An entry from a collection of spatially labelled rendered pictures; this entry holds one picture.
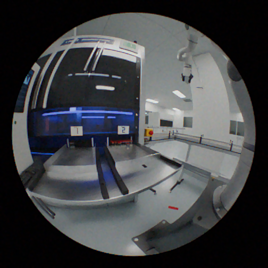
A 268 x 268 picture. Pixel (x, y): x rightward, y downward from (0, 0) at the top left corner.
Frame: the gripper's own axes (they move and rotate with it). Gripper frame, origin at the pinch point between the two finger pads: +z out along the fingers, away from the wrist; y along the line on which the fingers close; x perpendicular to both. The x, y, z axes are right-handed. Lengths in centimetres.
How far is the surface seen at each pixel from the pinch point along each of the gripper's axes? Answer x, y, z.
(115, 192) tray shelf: 71, -59, 28
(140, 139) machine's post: 53, -19, 51
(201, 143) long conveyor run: -27, -36, 62
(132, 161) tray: 64, -46, 35
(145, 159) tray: 57, -45, 38
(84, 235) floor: 129, -114, 87
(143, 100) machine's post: 46, -1, 24
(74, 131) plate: 99, -24, 28
